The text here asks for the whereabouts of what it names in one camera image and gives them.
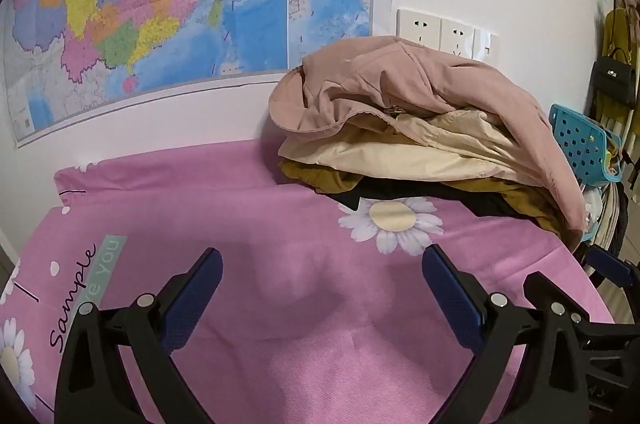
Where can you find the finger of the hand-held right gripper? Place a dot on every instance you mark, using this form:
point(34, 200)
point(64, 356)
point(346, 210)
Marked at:
point(607, 264)

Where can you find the colourful wall map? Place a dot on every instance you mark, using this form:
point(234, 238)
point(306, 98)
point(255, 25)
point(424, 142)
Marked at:
point(150, 4)

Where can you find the white cloth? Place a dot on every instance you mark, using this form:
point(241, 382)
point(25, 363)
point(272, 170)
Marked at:
point(602, 209)

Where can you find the blue plastic basket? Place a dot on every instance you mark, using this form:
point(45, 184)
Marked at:
point(580, 139)

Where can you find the mustard garment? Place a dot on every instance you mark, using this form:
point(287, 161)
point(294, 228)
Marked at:
point(325, 176)

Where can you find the white wall socket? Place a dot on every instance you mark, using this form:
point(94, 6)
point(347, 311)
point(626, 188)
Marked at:
point(456, 36)
point(417, 29)

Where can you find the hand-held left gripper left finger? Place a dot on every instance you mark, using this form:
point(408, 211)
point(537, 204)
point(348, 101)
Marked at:
point(195, 299)

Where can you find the black handbag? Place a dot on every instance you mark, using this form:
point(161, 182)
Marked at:
point(612, 79)

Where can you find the pink daisy print bed sheet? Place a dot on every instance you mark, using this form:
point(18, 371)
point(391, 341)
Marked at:
point(280, 214)

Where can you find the black garment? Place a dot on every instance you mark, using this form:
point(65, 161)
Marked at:
point(450, 195)

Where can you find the pink jacket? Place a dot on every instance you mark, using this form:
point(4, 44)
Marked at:
point(400, 74)

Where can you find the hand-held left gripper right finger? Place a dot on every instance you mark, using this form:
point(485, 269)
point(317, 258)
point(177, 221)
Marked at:
point(450, 299)

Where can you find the cream garment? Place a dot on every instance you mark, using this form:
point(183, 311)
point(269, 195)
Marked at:
point(400, 154)

